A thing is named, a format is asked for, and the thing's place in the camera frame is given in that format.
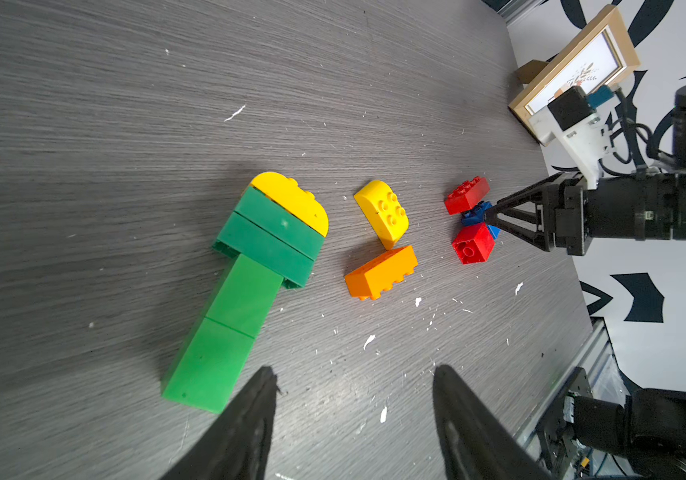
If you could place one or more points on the orange long lego brick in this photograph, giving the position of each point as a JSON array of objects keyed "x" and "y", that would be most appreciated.
[{"x": 380, "y": 274}]

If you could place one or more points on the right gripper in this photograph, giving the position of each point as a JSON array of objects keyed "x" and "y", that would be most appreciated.
[{"x": 564, "y": 196}]

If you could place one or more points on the dark green upturned lego brick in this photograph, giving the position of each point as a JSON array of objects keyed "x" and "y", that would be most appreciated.
[{"x": 241, "y": 236}]

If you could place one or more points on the red flat lego brick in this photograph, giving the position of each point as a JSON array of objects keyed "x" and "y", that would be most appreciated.
[{"x": 467, "y": 195}]

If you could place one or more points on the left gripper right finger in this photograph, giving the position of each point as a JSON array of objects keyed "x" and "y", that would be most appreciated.
[{"x": 474, "y": 444}]

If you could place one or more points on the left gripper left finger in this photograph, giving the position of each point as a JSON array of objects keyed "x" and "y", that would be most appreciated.
[{"x": 237, "y": 445}]

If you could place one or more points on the blue square lego brick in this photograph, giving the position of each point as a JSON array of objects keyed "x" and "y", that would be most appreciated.
[{"x": 476, "y": 216}]

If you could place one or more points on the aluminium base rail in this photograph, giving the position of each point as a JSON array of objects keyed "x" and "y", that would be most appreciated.
[{"x": 547, "y": 435}]

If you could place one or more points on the yellow curved lego brick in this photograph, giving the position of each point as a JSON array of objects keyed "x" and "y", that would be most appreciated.
[
  {"x": 383, "y": 211},
  {"x": 287, "y": 193}
]

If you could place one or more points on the wooden picture frame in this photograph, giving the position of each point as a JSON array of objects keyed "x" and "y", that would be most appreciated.
[{"x": 601, "y": 54}]

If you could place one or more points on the dark green long lego brick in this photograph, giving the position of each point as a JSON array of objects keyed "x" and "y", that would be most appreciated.
[{"x": 273, "y": 218}]

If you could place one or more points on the red square lego brick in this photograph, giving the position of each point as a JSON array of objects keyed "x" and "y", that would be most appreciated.
[{"x": 474, "y": 244}]

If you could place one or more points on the light green square lego brick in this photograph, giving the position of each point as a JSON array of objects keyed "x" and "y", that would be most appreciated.
[{"x": 206, "y": 368}]

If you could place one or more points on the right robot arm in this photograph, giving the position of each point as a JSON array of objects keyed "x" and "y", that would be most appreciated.
[{"x": 649, "y": 203}]

